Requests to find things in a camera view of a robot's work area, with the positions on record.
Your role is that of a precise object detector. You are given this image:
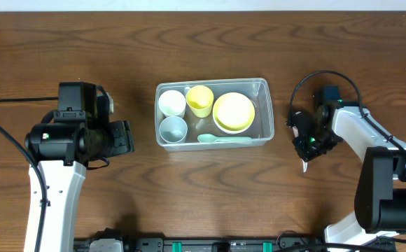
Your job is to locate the white plastic fork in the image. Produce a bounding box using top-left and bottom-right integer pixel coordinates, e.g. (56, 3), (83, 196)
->
(292, 127), (308, 173)

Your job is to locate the grey cup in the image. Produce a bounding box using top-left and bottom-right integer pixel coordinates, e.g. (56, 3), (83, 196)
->
(159, 116), (188, 144)

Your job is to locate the white cup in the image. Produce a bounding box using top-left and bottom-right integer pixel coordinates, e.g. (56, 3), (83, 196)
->
(158, 90), (186, 118)

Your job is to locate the white bowl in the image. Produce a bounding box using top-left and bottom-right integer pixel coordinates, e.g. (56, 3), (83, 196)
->
(219, 127), (247, 134)

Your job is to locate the yellow bowl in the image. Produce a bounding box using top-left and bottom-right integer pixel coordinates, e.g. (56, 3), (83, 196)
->
(213, 92), (256, 130)

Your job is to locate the pale green spoon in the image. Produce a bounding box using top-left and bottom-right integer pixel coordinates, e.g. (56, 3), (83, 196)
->
(197, 134), (253, 144)

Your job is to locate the yellow cup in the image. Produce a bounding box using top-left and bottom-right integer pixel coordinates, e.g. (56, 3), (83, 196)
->
(185, 85), (214, 118)

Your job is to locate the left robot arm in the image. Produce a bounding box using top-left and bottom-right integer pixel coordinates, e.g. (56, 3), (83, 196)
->
(24, 83), (134, 251)

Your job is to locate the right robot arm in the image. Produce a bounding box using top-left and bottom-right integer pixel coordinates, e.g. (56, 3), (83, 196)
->
(287, 99), (406, 251)

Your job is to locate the clear plastic container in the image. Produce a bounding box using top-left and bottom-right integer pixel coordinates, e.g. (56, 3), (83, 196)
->
(155, 78), (274, 151)

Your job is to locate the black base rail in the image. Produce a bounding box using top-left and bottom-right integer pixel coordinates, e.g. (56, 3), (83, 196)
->
(72, 228), (324, 252)

